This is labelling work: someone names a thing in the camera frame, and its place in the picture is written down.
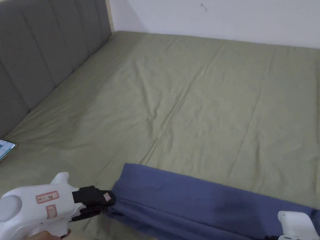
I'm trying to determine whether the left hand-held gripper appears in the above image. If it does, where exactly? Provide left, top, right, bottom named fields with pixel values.
left=0, top=172, right=116, bottom=240

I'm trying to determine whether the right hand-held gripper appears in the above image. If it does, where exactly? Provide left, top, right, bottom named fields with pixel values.
left=277, top=210, right=320, bottom=240

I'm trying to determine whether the dark blue garment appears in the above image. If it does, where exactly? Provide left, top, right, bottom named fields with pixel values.
left=103, top=163, right=320, bottom=240

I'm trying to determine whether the person's left hand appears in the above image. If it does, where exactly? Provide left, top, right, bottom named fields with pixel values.
left=24, top=228, right=72, bottom=240

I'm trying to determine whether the smartphone with lit screen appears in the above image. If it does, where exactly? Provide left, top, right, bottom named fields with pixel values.
left=0, top=139, right=16, bottom=163

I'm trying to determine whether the bed with pale green sheet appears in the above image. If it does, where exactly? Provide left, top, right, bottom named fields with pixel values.
left=0, top=30, right=320, bottom=240

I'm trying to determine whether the grey padded headboard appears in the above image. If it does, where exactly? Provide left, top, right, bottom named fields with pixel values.
left=0, top=0, right=112, bottom=138

